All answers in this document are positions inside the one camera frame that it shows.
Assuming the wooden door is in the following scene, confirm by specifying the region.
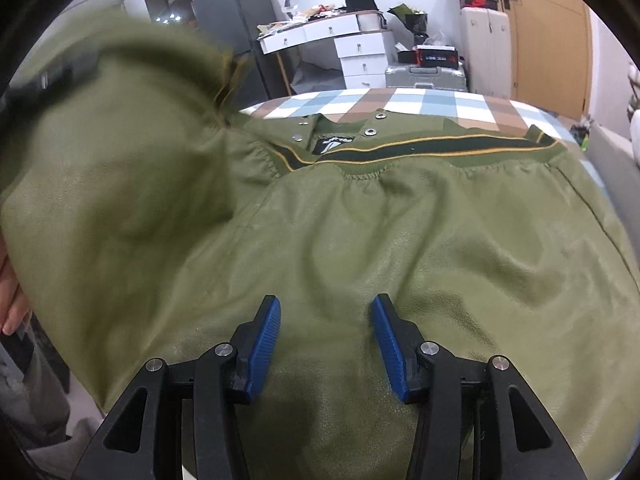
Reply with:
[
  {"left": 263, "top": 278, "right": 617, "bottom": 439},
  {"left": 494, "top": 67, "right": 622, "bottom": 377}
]
[{"left": 492, "top": 0, "right": 593, "bottom": 117}]

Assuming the grey sofa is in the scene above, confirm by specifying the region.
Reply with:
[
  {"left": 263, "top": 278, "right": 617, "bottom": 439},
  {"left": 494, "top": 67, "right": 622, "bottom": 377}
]
[{"left": 585, "top": 125, "right": 640, "bottom": 221}]

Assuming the checkered bed sheet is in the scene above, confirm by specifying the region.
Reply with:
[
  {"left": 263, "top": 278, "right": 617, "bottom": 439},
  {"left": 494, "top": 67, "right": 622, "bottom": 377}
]
[{"left": 240, "top": 87, "right": 608, "bottom": 196}]

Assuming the green wrapped bouquet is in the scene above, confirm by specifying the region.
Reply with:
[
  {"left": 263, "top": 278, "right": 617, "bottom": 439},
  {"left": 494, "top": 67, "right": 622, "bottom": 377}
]
[{"left": 387, "top": 2, "right": 431, "bottom": 47}]

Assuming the person's grey clothing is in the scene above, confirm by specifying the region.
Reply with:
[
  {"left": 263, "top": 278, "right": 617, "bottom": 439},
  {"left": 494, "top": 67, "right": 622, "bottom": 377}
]
[{"left": 0, "top": 320, "right": 101, "bottom": 480}]

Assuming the white desk with drawers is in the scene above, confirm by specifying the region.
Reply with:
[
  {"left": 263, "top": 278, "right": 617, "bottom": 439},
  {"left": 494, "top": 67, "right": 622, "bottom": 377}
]
[{"left": 259, "top": 10, "right": 396, "bottom": 93}]

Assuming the black and red box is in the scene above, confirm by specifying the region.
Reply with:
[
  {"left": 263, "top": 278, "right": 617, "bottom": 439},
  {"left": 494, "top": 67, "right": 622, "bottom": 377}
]
[{"left": 397, "top": 45, "right": 460, "bottom": 68}]

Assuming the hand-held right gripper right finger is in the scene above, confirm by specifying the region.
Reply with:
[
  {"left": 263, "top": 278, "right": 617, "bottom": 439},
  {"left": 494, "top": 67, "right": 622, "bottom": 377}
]
[{"left": 370, "top": 293, "right": 588, "bottom": 480}]

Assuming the white cabinet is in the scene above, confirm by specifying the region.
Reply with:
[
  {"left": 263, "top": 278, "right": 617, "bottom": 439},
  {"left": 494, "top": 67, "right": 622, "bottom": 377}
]
[{"left": 460, "top": 2, "right": 516, "bottom": 96}]

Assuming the silver suitcase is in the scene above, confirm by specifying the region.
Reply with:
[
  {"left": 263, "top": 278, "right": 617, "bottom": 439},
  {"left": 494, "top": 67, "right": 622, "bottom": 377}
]
[{"left": 385, "top": 62, "right": 471, "bottom": 93}]

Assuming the pile of desk clutter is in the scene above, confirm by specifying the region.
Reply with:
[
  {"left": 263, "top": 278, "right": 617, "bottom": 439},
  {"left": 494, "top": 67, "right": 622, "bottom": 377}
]
[{"left": 257, "top": 4, "right": 347, "bottom": 41}]

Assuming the olive green yellow-sleeved jacket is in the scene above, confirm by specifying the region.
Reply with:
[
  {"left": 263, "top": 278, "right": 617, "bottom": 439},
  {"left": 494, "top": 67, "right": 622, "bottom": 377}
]
[{"left": 0, "top": 10, "right": 640, "bottom": 480}]

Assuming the dark grey refrigerator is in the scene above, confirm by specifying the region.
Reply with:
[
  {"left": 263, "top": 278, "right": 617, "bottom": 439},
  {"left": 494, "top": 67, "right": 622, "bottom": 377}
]
[{"left": 191, "top": 0, "right": 281, "bottom": 101}]

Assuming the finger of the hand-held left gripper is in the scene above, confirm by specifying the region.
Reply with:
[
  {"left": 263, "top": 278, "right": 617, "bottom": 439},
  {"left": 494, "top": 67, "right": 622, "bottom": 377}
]
[{"left": 10, "top": 52, "right": 102, "bottom": 106}]

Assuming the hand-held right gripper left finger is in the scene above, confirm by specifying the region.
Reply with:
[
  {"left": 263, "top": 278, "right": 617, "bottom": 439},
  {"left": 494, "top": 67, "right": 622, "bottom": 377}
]
[{"left": 70, "top": 294, "right": 283, "bottom": 480}]

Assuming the person's left hand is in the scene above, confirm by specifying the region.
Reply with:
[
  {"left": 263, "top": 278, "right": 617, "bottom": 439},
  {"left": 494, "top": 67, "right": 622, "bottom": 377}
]
[{"left": 0, "top": 237, "right": 32, "bottom": 336}]

